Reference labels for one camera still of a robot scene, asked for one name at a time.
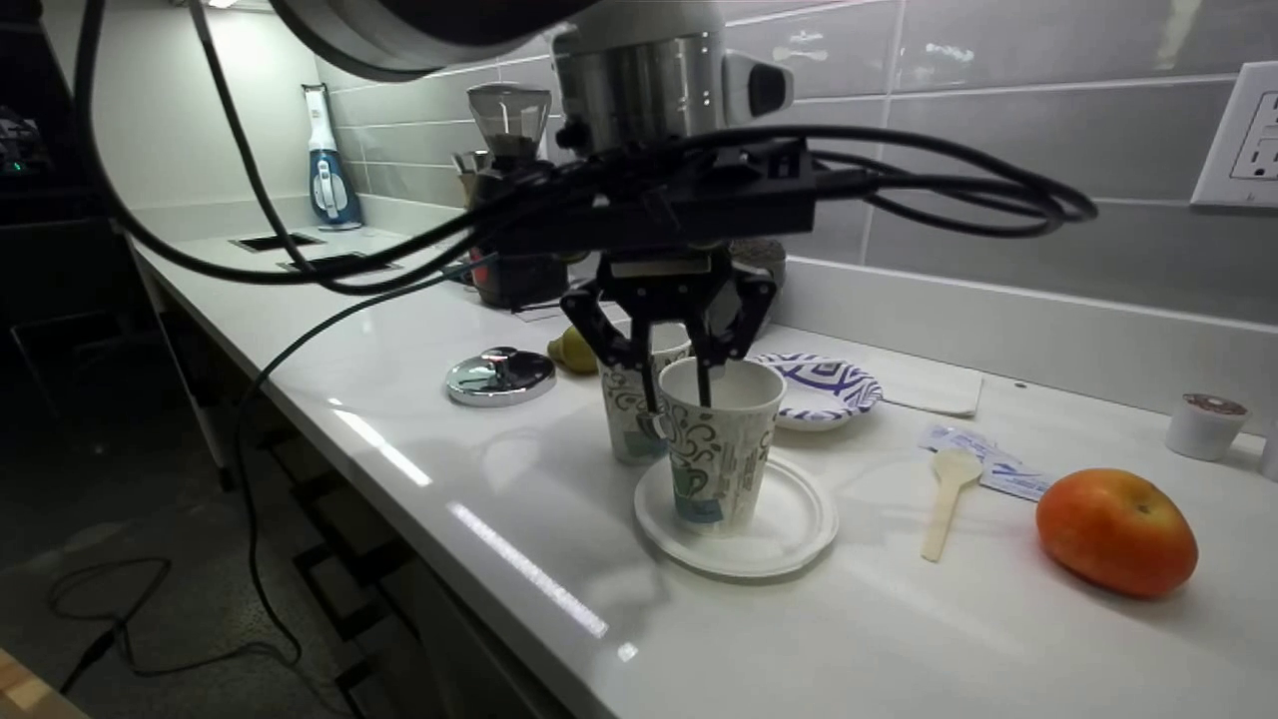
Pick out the small white coffee pod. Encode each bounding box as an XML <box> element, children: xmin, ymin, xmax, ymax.
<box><xmin>1164</xmin><ymin>386</ymin><xmax>1256</xmax><ymax>467</ymax></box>

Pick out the shiny metal cup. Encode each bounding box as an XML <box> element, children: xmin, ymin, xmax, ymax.
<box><xmin>444</xmin><ymin>342</ymin><xmax>558</xmax><ymax>413</ymax></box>

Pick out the white wall outlet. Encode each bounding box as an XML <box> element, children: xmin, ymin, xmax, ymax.
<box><xmin>1188</xmin><ymin>57</ymin><xmax>1278</xmax><ymax>218</ymax></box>

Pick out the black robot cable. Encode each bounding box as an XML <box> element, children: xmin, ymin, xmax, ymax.
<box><xmin>67</xmin><ymin>0</ymin><xmax>486</xmax><ymax>298</ymax></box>
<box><xmin>690</xmin><ymin>120</ymin><xmax>1104</xmax><ymax>247</ymax></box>

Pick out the black coffee grinder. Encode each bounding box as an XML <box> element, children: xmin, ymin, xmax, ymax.
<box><xmin>464</xmin><ymin>81</ymin><xmax>581</xmax><ymax>317</ymax></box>

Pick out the blue white sachet packet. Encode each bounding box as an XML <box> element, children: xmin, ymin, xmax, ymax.
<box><xmin>915</xmin><ymin>419</ymin><xmax>1059</xmax><ymax>506</ymax></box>

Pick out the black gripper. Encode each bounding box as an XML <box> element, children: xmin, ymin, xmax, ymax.
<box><xmin>554</xmin><ymin>247</ymin><xmax>783</xmax><ymax>417</ymax></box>

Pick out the black floor cable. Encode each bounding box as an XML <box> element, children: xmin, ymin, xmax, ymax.
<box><xmin>48</xmin><ymin>437</ymin><xmax>310</xmax><ymax>700</ymax></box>

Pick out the green yellow pear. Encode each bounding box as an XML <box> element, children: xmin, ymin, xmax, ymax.
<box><xmin>545</xmin><ymin>325</ymin><xmax>605</xmax><ymax>379</ymax></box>

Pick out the large white plate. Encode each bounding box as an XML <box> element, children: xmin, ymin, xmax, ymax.
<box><xmin>595</xmin><ymin>325</ymin><xmax>699</xmax><ymax>467</ymax></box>

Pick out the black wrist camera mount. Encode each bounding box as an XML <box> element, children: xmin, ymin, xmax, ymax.
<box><xmin>469</xmin><ymin>126</ymin><xmax>823</xmax><ymax>265</ymax></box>

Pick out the white paper napkin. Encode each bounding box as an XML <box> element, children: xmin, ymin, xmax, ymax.
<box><xmin>876</xmin><ymin>354</ymin><xmax>989</xmax><ymax>422</ymax></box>

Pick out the white plastic plate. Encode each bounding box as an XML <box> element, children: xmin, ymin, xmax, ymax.
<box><xmin>627</xmin><ymin>451</ymin><xmax>846</xmax><ymax>582</ymax></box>

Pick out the printed white paper cup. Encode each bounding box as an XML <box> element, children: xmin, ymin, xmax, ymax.
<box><xmin>654</xmin><ymin>350</ymin><xmax>786</xmax><ymax>532</ymax></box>

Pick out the red yellow apple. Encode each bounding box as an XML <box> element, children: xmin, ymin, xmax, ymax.
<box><xmin>1029</xmin><ymin>463</ymin><xmax>1201</xmax><ymax>602</ymax></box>

